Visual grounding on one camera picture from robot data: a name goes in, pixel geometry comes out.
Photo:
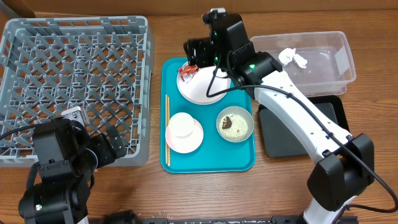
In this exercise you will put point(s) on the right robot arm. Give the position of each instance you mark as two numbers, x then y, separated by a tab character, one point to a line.
344	164

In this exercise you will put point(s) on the grey plastic dish rack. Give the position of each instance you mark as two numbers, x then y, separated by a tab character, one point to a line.
103	64

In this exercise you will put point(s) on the clear plastic bin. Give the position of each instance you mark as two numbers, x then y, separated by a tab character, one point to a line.
330	65

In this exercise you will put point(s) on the large white plate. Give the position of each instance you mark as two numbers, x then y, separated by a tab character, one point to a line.
194	87

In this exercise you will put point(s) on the white rice pile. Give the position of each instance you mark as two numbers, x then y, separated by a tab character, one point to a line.
238	129

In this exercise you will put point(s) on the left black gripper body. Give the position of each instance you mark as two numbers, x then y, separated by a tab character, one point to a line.
103	153

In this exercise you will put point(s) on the grey bowl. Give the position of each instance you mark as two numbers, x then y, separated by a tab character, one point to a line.
241	111

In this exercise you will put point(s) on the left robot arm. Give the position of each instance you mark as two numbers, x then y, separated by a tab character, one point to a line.
59	184

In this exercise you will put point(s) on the black tray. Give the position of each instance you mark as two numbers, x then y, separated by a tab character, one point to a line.
280	143

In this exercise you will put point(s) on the brown food piece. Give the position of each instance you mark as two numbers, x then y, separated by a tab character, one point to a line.
227	122

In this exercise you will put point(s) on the white cup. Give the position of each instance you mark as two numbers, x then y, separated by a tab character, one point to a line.
181	124

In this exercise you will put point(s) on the white napkin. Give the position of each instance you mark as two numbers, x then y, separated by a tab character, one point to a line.
289	55

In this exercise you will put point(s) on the red snack wrapper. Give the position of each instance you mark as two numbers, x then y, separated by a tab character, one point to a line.
187	72

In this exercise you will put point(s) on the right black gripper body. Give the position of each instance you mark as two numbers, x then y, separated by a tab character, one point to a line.
193	51

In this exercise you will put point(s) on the teal serving tray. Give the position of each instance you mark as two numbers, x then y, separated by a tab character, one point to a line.
215	154

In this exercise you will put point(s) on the small pink plate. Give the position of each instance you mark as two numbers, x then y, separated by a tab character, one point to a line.
188	143

